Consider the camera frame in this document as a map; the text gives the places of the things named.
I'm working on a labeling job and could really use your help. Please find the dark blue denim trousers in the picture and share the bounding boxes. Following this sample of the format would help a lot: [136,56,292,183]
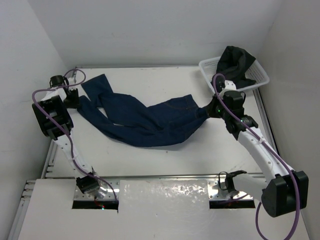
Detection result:
[77,74,208,148]

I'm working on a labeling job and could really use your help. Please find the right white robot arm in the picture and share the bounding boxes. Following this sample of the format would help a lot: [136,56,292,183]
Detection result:
[208,90,309,218]

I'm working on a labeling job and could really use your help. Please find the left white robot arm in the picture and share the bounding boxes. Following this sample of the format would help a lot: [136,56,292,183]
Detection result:
[32,75,101,198]

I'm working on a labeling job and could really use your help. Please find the black trousers in basket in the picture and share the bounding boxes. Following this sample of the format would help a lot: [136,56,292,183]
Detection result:
[216,46,256,89]

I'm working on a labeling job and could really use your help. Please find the white plastic basket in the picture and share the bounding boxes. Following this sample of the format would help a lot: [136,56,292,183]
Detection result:
[198,56,270,94]

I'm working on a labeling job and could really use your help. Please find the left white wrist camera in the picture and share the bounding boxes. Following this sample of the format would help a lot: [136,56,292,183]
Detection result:
[65,75,77,88]

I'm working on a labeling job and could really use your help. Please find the aluminium table frame rail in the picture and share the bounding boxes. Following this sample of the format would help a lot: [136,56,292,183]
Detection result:
[40,141,73,179]

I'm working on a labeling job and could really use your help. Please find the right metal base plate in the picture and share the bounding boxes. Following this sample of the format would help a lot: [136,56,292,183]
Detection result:
[207,179,254,201]

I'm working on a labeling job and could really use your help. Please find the metal base plate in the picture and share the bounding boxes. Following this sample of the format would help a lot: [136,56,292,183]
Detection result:
[207,179,254,201]
[73,182,120,201]

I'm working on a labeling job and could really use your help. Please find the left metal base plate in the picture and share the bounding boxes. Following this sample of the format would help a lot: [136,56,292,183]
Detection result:
[73,182,120,201]

